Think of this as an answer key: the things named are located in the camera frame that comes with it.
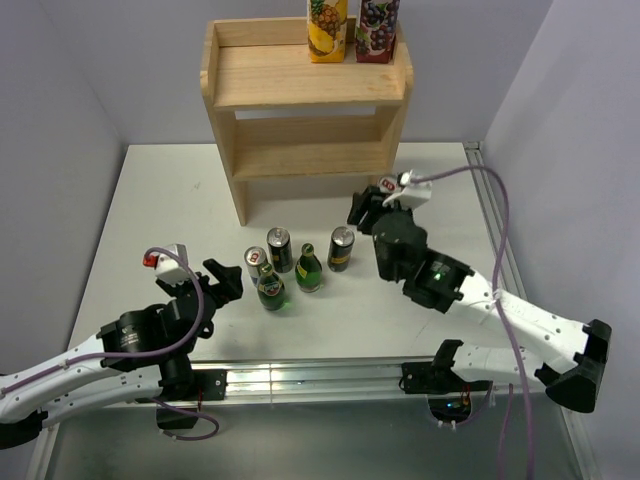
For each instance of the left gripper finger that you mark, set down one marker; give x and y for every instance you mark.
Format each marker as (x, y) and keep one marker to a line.
(213, 267)
(230, 285)

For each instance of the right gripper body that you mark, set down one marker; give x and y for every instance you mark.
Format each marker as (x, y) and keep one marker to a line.
(387, 272)

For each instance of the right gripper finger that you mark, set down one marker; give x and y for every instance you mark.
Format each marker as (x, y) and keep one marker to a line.
(359, 208)
(374, 196)

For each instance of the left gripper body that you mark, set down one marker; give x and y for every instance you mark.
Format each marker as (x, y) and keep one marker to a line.
(180, 289)

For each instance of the perrier lychee green bottle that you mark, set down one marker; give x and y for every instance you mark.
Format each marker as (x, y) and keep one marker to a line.
(271, 289)

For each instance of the red bull can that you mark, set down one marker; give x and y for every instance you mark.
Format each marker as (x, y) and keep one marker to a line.
(388, 185)
(255, 257)

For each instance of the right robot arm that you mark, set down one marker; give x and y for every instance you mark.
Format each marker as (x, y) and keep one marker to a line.
(565, 356)

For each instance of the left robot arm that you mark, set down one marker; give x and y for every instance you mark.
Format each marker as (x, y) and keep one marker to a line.
(142, 356)

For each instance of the wooden two-tier shelf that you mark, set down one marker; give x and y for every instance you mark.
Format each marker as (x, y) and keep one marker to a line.
(277, 115)

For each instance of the black yellow can right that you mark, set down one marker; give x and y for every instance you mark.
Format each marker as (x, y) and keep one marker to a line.
(341, 244)

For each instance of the black yellow can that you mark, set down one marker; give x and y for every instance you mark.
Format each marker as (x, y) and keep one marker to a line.
(279, 244)
(341, 244)

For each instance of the black yellow can left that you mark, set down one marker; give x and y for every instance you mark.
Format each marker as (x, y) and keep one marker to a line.
(279, 244)

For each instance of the green bottle yellow label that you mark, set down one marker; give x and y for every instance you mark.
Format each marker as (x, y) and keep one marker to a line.
(308, 269)

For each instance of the grape juice carton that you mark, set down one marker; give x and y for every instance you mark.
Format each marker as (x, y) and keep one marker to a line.
(375, 32)

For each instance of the pineapple juice carton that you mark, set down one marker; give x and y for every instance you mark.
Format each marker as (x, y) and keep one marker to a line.
(327, 30)

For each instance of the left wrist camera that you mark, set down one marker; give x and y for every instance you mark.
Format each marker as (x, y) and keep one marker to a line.
(168, 269)

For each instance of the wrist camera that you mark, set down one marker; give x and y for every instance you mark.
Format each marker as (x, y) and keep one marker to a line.
(168, 269)
(412, 187)

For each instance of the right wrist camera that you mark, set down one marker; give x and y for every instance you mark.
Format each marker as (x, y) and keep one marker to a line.
(412, 187)

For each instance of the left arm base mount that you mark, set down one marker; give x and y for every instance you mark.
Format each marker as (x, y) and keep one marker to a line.
(180, 412)

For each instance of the aluminium rail frame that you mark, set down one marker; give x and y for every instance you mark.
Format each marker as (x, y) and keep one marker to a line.
(313, 387)

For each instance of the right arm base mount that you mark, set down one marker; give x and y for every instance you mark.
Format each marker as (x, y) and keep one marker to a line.
(452, 401)

